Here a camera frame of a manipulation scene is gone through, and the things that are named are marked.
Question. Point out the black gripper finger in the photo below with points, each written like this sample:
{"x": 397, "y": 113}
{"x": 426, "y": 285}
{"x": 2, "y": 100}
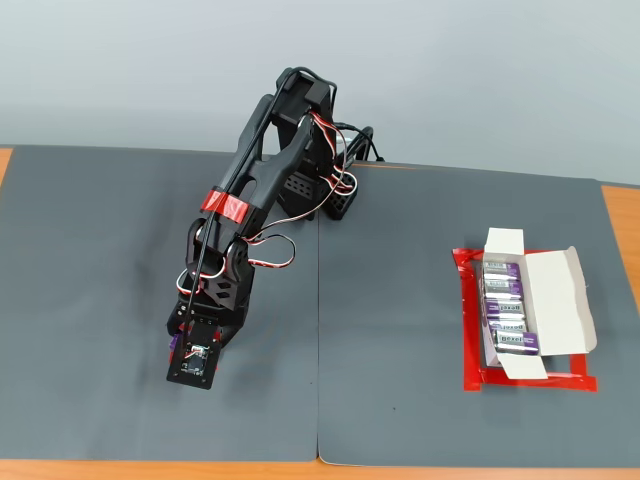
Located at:
{"x": 177, "y": 317}
{"x": 232, "y": 335}

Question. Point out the silver purple Bexel battery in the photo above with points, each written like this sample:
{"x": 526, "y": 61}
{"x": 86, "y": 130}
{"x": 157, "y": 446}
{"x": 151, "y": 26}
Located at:
{"x": 175, "y": 343}
{"x": 515, "y": 341}
{"x": 502, "y": 286}
{"x": 500, "y": 267}
{"x": 502, "y": 307}
{"x": 507, "y": 326}

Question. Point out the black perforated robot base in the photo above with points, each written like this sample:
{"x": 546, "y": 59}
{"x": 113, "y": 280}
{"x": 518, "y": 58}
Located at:
{"x": 300, "y": 189}

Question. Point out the white cardboard box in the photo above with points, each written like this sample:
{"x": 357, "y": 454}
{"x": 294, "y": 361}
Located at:
{"x": 555, "y": 300}

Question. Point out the red tape band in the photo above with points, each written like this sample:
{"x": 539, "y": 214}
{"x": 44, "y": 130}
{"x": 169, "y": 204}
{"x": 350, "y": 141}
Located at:
{"x": 235, "y": 207}

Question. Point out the grey rubber mat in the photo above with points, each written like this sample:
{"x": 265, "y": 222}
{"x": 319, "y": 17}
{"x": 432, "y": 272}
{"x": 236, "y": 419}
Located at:
{"x": 100, "y": 275}
{"x": 400, "y": 300}

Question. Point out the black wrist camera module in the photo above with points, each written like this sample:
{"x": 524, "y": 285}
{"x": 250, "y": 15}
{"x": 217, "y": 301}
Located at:
{"x": 195, "y": 367}

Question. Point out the red tape frame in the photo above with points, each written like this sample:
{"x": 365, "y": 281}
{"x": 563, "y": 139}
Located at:
{"x": 472, "y": 350}

